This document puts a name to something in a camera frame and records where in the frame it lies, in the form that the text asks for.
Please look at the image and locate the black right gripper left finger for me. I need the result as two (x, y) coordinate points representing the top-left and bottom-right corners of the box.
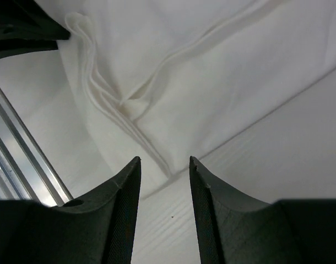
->
(0, 157), (141, 263)

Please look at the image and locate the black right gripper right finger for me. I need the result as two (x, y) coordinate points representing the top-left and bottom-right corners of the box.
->
(189, 157), (336, 263)

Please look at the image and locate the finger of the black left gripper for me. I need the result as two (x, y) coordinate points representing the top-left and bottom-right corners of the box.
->
(0, 0), (70, 41)
(0, 40), (58, 59)

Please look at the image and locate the white t shirt robot print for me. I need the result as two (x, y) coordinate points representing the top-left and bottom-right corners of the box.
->
(59, 1), (336, 195)

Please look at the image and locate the aluminium mounting rail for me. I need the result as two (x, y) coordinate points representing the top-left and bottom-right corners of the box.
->
(0, 88), (73, 206)

